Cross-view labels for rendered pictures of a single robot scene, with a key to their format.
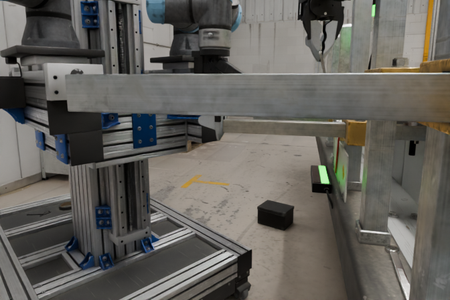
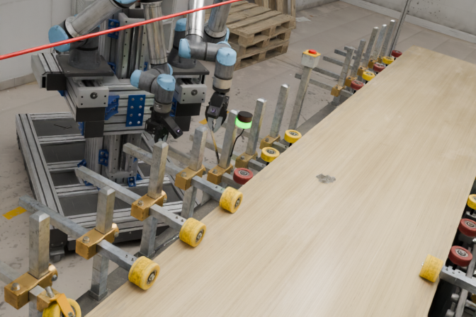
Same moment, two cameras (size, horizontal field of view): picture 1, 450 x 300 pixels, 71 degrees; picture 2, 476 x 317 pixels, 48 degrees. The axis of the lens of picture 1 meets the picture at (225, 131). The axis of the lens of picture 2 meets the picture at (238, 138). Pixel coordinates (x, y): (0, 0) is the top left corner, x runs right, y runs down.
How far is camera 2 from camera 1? 1.76 m
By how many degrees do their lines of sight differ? 21
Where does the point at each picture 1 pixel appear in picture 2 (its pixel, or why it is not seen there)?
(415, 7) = not seen: outside the picture
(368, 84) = (125, 196)
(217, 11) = (162, 96)
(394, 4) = (195, 149)
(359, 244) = not seen: hidden behind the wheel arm
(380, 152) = (187, 196)
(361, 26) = (229, 126)
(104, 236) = (102, 168)
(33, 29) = (75, 56)
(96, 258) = not seen: hidden behind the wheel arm
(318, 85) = (118, 192)
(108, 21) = (124, 38)
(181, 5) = (146, 87)
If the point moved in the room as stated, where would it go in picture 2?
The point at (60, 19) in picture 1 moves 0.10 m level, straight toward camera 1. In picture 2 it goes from (91, 52) to (89, 59)
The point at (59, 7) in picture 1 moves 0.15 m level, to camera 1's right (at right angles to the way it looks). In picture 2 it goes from (91, 45) to (121, 54)
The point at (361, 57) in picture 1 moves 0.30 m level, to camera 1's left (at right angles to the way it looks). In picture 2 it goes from (228, 140) to (161, 119)
